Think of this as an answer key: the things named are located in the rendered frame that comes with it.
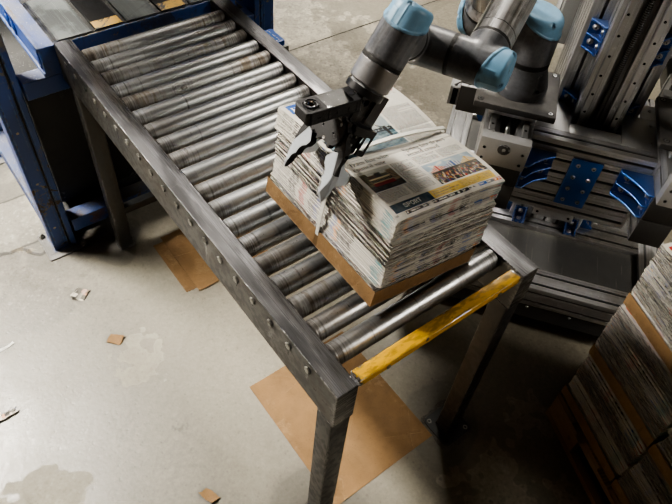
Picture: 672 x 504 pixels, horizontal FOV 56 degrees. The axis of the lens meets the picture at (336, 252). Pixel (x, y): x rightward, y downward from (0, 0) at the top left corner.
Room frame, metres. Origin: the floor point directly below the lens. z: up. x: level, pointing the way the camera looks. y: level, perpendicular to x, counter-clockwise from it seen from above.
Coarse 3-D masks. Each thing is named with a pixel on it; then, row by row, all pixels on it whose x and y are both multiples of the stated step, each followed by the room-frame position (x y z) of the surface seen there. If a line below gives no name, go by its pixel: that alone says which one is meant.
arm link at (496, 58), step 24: (504, 0) 1.09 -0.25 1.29; (528, 0) 1.10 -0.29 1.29; (480, 24) 1.04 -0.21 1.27; (504, 24) 1.04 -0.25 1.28; (456, 48) 0.98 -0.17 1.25; (480, 48) 0.98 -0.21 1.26; (504, 48) 0.98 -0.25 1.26; (456, 72) 0.97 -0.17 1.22; (480, 72) 0.95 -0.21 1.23; (504, 72) 0.94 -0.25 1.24
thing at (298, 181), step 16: (384, 96) 1.13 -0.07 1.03; (400, 96) 1.15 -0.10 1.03; (288, 112) 1.00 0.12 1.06; (384, 112) 1.07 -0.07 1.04; (400, 112) 1.09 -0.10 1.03; (416, 112) 1.10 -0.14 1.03; (288, 128) 0.99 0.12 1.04; (384, 128) 1.02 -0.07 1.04; (400, 128) 1.03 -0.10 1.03; (288, 144) 0.99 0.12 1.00; (320, 144) 0.92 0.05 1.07; (304, 160) 0.94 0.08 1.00; (320, 160) 0.91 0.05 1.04; (272, 176) 1.00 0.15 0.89; (288, 176) 0.97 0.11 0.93; (304, 176) 0.93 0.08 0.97; (320, 176) 0.90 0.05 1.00; (288, 192) 0.95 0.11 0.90; (304, 192) 0.92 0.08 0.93; (304, 208) 0.91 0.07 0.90
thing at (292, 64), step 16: (224, 0) 1.87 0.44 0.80; (240, 16) 1.79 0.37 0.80; (256, 32) 1.71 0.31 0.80; (272, 48) 1.64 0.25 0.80; (288, 64) 1.56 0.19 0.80; (304, 80) 1.50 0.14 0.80; (320, 80) 1.50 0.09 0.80; (496, 240) 0.97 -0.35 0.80; (512, 256) 0.93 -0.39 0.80; (496, 272) 0.92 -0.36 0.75; (528, 272) 0.89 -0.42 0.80; (512, 288) 0.88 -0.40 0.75; (512, 304) 0.88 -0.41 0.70
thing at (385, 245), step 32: (384, 160) 0.91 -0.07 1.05; (416, 160) 0.93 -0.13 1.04; (448, 160) 0.95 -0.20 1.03; (480, 160) 0.97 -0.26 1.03; (352, 192) 0.83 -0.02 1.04; (384, 192) 0.81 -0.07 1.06; (416, 192) 0.83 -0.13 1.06; (448, 192) 0.85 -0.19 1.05; (480, 192) 0.88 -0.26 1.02; (352, 224) 0.81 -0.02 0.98; (384, 224) 0.76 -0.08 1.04; (416, 224) 0.78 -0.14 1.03; (448, 224) 0.83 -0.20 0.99; (480, 224) 0.90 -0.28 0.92; (352, 256) 0.79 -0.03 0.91; (384, 256) 0.74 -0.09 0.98; (416, 256) 0.78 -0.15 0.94; (448, 256) 0.84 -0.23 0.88; (384, 288) 0.74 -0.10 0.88
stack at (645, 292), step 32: (640, 288) 0.98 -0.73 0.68; (608, 352) 0.94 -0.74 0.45; (640, 352) 0.88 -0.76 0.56; (576, 384) 0.96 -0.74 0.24; (640, 384) 0.83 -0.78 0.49; (608, 416) 0.84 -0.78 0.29; (640, 416) 0.78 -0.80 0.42; (576, 448) 0.86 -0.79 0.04; (608, 448) 0.79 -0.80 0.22; (640, 448) 0.73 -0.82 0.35; (608, 480) 0.74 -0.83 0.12; (640, 480) 0.68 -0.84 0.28
